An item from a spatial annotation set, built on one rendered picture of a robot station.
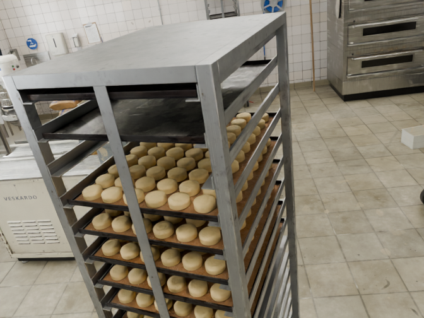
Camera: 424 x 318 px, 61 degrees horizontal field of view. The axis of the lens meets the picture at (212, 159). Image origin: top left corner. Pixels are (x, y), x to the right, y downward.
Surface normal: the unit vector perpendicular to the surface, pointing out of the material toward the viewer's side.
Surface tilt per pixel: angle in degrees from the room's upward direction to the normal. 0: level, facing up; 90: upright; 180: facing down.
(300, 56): 90
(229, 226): 90
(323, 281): 0
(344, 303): 0
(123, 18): 90
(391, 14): 90
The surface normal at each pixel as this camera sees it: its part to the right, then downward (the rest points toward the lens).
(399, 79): -0.05, 0.48
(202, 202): -0.14, -0.89
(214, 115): -0.36, 0.47
